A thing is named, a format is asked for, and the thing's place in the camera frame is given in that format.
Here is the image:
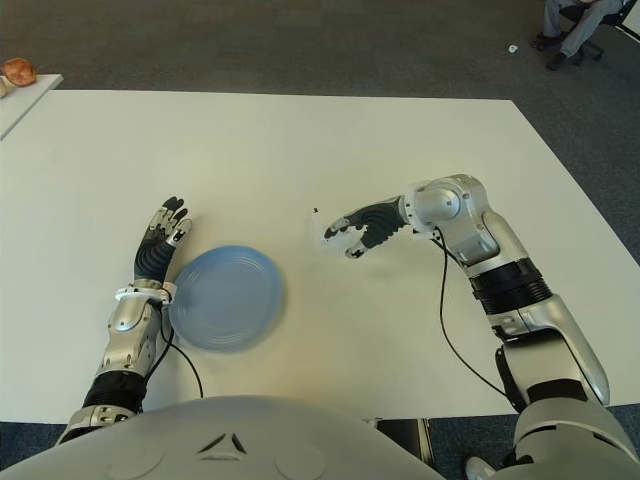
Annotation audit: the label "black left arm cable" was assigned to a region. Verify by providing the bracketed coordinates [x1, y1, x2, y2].
[158, 299, 204, 400]

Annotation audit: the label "seated person grey trousers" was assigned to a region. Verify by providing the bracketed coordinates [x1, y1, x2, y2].
[530, 0, 626, 71]

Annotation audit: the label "white charger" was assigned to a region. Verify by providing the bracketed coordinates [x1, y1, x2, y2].
[307, 206, 369, 256]

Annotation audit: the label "grey robot torso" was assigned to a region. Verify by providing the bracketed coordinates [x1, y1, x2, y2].
[0, 394, 446, 480]

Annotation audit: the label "black office chair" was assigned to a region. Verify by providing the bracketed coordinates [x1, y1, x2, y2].
[557, 0, 640, 64]

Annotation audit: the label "white side table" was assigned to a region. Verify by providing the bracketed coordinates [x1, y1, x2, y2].
[0, 73, 64, 141]

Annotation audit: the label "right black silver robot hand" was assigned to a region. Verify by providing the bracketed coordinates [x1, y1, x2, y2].
[323, 196, 409, 259]

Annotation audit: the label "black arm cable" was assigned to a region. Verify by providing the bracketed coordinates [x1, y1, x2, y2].
[433, 227, 519, 401]
[158, 299, 204, 400]

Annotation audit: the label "white robot foot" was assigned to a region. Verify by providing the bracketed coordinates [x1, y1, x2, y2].
[463, 455, 501, 480]

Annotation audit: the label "blue round plate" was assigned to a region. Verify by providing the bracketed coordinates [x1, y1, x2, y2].
[167, 243, 289, 354]

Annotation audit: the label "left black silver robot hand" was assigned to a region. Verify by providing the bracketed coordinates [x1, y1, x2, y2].
[132, 196, 194, 287]

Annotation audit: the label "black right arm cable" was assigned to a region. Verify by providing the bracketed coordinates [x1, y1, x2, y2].
[433, 227, 519, 401]

